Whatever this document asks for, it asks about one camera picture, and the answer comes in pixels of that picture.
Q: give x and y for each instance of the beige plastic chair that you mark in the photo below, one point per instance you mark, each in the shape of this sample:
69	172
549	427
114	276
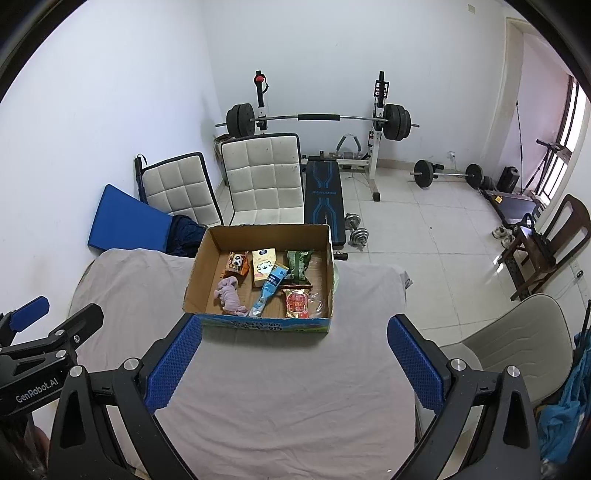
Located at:
512	341

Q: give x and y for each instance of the red snack packet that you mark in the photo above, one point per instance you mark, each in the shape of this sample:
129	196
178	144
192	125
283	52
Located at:
297	302

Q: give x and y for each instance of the chrome dumbbell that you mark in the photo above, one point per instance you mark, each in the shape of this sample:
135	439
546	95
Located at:
359	239
353	220

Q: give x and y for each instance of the orange panda snack packet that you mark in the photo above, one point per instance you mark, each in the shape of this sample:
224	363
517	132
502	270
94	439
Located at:
238	264

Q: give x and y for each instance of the window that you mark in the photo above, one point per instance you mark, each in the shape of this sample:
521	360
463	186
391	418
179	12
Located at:
570	134

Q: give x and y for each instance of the small white padded chair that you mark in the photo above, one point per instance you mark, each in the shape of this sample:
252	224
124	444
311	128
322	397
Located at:
180	189

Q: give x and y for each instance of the large white padded chair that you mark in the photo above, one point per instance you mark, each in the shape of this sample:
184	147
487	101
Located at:
263	180

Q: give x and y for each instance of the blue jacket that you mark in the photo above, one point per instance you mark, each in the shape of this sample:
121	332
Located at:
568	415

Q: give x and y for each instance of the green snack packet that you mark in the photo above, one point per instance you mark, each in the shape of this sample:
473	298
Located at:
298	265

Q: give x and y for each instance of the dark blue cloth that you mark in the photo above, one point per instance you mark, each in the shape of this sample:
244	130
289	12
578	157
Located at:
182	235

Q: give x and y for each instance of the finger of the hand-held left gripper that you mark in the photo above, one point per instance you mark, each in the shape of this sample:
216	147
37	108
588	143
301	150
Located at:
83	325
27	311

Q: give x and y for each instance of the purple cloth toy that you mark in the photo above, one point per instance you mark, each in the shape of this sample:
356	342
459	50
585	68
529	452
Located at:
229	297

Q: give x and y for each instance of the white barbell rack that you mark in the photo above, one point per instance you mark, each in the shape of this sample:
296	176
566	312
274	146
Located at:
376	152

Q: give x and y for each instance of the pair of light shoes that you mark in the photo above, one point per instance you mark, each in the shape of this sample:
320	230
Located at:
503	232

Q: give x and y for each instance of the blue foam mat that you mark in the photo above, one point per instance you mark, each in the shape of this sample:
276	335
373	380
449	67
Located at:
129	219

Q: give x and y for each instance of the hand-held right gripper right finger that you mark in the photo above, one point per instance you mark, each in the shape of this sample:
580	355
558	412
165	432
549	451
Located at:
415	364

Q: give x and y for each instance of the blue white long packet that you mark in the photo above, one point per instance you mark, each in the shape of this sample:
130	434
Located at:
270	288

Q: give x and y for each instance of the long barbell with black plates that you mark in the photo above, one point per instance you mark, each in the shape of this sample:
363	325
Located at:
318	117

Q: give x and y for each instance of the yellow tissue pack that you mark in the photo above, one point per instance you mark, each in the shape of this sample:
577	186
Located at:
264	267

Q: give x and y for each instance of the treadmill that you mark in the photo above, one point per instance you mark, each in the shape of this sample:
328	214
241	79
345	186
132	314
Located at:
512	205

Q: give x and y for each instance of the dark wooden chair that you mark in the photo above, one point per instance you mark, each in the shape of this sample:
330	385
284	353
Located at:
570	230

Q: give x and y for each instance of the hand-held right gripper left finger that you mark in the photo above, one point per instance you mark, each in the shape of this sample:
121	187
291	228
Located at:
175	364

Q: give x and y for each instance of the black bag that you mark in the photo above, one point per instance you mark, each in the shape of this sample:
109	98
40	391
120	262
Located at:
538	237

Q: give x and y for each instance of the short barbell with black plates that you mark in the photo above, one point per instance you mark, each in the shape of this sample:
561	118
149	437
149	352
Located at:
445	174

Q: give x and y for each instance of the cardboard box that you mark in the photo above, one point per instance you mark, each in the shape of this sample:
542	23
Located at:
207	286

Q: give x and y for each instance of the black speaker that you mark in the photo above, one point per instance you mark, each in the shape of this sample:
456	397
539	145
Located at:
508	180

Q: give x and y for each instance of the black blue rolled stick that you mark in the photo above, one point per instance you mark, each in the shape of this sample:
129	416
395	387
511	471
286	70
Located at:
140	177

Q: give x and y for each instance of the black blue weight bench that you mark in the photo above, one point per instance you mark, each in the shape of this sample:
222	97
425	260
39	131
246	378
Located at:
323	194

